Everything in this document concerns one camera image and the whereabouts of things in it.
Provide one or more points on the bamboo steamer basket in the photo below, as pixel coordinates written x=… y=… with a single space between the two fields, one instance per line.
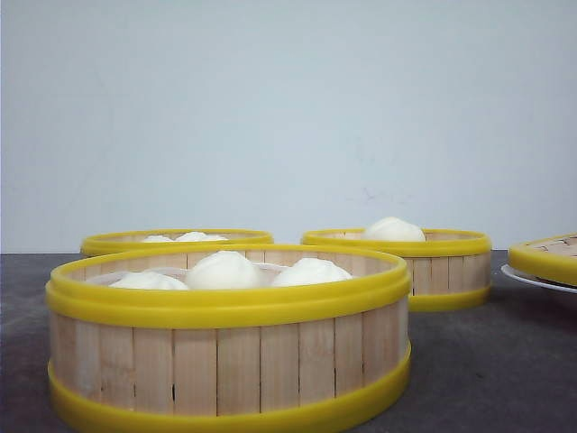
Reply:
x=313 y=358
x=120 y=242
x=450 y=269

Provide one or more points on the bamboo steamer lid yellow rim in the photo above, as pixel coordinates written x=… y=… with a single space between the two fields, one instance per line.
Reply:
x=552 y=259

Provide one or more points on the right white bun front basket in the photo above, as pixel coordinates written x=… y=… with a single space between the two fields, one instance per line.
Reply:
x=309 y=271

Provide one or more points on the white bun basket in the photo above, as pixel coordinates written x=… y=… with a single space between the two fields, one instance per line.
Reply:
x=149 y=281
x=223 y=270
x=309 y=271
x=156 y=239
x=393 y=229
x=195 y=236

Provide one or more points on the middle white bun front basket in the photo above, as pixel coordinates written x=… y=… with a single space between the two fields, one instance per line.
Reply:
x=223 y=270

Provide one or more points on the right white bun back basket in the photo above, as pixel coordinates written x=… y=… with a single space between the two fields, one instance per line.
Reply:
x=195 y=236

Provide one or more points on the left white bun back basket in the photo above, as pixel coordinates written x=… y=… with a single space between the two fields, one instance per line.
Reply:
x=156 y=239

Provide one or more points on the left white bun front basket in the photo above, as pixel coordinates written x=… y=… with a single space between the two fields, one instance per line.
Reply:
x=149 y=281

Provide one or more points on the white plate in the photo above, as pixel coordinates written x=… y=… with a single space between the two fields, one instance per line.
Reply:
x=518 y=275

